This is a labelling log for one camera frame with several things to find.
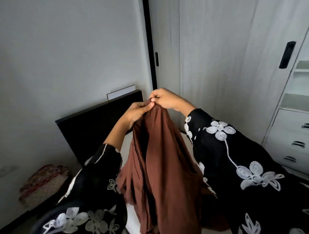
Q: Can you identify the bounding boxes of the person's left hand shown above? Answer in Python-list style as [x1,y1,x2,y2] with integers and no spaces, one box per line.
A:
[124,101,155,128]

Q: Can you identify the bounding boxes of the person's right hand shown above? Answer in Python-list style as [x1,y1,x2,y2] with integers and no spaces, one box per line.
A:
[149,88,184,111]

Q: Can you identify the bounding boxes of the dark wooden bed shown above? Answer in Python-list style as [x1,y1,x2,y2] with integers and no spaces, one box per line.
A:
[55,89,144,167]

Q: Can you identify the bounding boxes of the brown bed sheet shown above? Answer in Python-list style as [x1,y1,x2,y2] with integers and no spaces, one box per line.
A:
[117,100,230,234]

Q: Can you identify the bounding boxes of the red patterned bedsheet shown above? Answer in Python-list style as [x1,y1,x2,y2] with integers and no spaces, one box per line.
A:
[19,164,72,209]

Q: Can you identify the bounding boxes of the person's left forearm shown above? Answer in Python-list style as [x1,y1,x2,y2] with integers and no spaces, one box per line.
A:
[103,118,136,152]

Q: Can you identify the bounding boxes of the person's right forearm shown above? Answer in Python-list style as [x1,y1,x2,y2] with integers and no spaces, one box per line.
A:
[173,98,196,119]

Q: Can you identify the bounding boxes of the white board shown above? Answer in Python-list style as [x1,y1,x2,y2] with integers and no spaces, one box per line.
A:
[107,85,136,101]

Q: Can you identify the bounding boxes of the white mattress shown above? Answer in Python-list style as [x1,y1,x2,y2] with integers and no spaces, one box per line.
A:
[119,130,193,234]

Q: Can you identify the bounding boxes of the white wardrobe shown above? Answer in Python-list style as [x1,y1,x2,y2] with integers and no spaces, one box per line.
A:
[142,0,309,180]

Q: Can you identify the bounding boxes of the black floral blouse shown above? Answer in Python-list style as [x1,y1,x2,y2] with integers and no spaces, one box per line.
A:
[31,108,309,234]

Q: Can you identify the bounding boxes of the white wall socket plate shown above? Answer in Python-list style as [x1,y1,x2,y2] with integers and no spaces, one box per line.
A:
[0,165,19,178]

